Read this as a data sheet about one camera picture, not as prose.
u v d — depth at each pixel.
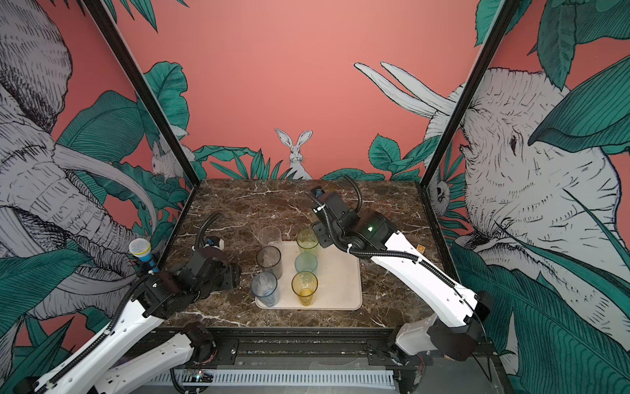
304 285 0.76
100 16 0.70
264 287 0.82
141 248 0.71
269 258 0.82
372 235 0.43
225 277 0.64
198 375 0.70
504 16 0.70
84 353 0.40
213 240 0.64
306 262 0.90
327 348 0.76
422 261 0.41
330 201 0.46
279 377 0.70
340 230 0.46
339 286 0.88
